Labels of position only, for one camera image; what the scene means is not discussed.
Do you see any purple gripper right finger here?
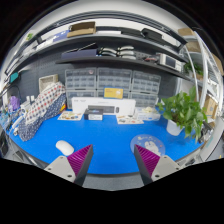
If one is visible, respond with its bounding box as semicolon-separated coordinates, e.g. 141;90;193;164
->
134;144;180;185

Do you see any lower grey wall shelf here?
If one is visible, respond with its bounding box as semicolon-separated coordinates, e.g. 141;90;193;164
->
56;56;189;80

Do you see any sticker sheet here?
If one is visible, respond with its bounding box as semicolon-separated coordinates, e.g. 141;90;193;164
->
58;111;82;121
116;116;143;125

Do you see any upper grey wall shelf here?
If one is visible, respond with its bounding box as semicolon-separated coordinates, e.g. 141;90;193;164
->
5;32;187;76

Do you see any grey wall shelf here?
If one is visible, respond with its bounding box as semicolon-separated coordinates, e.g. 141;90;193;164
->
56;56;189;80
5;32;187;76

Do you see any beige storage basket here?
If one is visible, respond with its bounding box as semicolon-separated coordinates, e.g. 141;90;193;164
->
39;74;58;92

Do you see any white computer mouse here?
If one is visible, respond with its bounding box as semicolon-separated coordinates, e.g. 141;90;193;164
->
56;140;74;156

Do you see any dark flat case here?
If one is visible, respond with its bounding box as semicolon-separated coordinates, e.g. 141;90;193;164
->
61;49;97;60

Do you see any right sticker sheet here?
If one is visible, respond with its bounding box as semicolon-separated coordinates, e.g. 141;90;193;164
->
116;116;143;125

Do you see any right clear drawer organizer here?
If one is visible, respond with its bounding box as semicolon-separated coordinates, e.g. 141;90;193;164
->
130;71;161;107

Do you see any left sticker sheet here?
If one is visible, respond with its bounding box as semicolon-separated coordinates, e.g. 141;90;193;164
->
58;111;82;121

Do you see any yellow card box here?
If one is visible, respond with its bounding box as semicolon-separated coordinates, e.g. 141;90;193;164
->
104;87;123;99

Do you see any purple small object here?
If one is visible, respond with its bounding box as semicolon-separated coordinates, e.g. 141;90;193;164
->
9;96;20;111

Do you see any patterned fabric bag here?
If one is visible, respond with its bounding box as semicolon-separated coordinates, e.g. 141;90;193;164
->
18;82;66;141

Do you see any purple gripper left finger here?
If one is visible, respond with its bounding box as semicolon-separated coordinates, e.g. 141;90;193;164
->
45;144;93;186

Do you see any white packaged box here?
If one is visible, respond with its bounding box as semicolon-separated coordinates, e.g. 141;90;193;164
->
134;107;160;121

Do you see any green potted plant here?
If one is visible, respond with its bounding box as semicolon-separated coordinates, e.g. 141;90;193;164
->
157;86;207;141

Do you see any white plant pot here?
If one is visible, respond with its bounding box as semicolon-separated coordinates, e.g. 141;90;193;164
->
166;120;182;136

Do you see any long white keyboard box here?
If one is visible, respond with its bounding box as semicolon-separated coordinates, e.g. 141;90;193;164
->
71;97;136;115

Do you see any left clear drawer organizer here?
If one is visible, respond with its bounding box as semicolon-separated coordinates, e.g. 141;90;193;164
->
65;68;96;109

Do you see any white oscilloscope instrument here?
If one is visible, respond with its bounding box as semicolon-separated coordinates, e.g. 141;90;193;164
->
157;53;182;72

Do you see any clear drawer organizer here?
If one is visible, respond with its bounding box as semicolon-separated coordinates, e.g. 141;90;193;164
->
65;68;96;109
130;71;161;107
97;67;132;98

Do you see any cardboard box on shelf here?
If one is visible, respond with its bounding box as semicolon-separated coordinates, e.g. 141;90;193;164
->
67;22;96;38

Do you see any small black white box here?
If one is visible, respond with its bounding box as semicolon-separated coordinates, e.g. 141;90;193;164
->
84;109;103;120

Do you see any middle clear drawer organizer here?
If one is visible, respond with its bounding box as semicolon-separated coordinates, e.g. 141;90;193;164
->
97;67;132;98

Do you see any white metal rack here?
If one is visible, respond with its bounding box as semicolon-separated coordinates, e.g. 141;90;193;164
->
184;32;223;121

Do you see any blue desk mat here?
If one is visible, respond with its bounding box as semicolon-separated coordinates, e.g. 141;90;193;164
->
10;115;200;174

